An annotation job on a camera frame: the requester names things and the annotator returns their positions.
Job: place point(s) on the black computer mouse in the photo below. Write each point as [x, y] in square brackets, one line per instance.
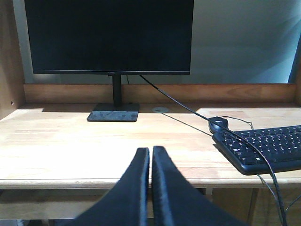
[217, 124]

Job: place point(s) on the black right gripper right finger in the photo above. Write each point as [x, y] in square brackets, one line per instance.
[176, 202]

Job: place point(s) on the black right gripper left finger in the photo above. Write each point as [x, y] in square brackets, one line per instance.
[126, 203]

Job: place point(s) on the black computer monitor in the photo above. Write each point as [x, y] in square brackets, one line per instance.
[110, 37]

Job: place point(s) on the wooden desk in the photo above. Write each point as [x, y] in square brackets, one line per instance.
[55, 164]

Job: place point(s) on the black keyboard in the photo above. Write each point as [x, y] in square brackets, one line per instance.
[280, 146]

